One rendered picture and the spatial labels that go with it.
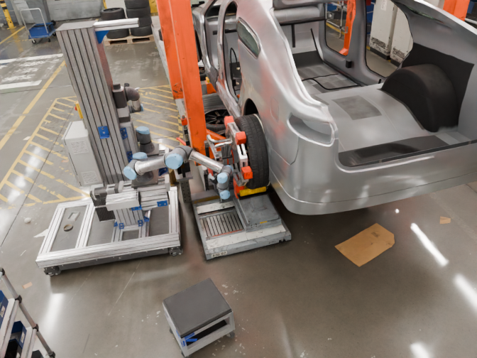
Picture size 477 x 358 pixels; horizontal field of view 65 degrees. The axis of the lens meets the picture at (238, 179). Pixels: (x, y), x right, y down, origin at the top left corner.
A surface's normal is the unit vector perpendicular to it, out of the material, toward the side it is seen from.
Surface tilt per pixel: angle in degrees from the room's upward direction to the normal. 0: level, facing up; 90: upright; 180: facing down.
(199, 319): 0
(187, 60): 90
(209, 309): 0
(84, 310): 0
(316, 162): 89
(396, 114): 22
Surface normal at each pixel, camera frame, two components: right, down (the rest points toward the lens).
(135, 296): -0.07, -0.83
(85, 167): 0.16, 0.54
